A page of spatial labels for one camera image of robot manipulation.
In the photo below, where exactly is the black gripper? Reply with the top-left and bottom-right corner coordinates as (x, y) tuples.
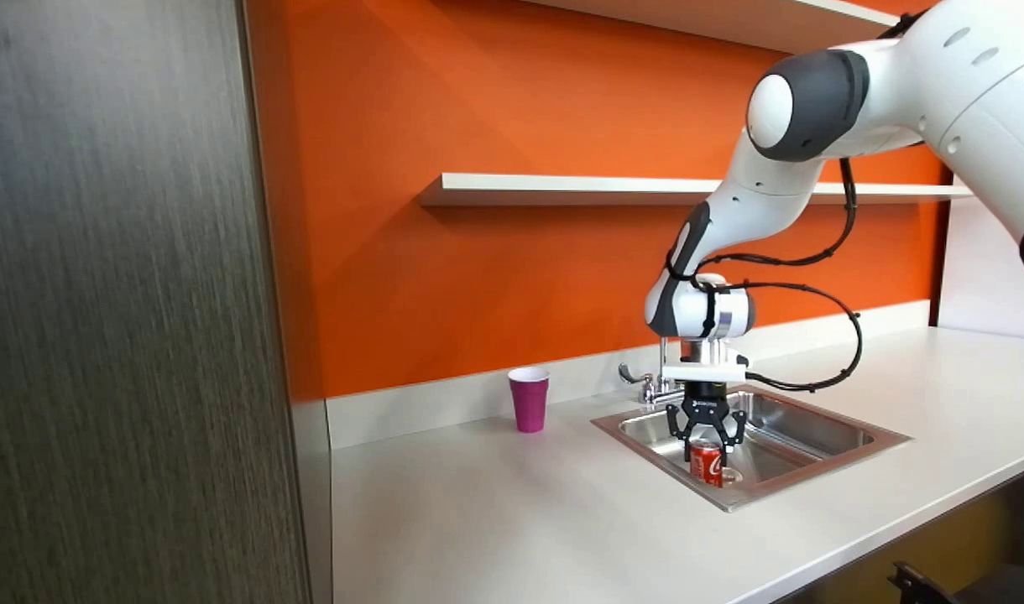
(663, 381), (748, 462)

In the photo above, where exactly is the red soda can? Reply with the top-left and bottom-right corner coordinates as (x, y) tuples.
(689, 444), (727, 490)

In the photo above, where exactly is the stainless steel sink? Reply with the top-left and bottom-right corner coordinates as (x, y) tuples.
(590, 382), (913, 513)

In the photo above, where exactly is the chrome faucet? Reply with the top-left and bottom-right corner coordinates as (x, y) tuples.
(615, 345), (692, 410)

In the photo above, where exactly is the purple plastic cup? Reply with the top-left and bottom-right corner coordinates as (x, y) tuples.
(505, 366), (552, 438)

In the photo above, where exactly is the white refrigerator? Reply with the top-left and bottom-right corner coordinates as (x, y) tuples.
(936, 177), (1024, 345)

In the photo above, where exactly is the dark wood cabinet panel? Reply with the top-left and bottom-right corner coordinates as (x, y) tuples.
(0, 0), (320, 604)

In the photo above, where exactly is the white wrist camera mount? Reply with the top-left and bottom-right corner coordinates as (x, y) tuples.
(653, 339), (751, 391)

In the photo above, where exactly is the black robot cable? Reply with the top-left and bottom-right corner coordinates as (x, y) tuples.
(706, 156), (868, 397)

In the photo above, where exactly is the thin white wall shelf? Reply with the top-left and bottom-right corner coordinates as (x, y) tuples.
(420, 169), (973, 211)

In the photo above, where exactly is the thick white wall shelf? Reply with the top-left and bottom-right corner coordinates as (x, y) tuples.
(552, 0), (903, 56)

